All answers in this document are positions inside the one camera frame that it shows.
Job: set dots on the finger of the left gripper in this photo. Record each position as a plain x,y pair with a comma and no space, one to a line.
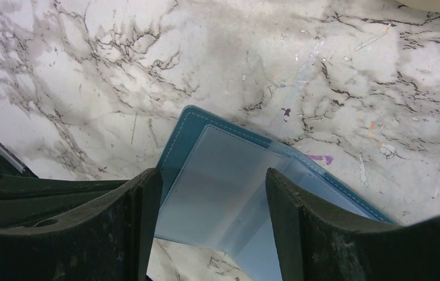
26,199

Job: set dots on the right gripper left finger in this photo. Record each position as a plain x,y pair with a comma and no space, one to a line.
107,238

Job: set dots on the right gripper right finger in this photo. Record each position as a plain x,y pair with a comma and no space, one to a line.
317,240

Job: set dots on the blue leather card holder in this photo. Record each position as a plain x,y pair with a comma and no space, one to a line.
214,192

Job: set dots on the yellow oval tray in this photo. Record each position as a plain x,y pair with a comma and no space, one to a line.
423,5

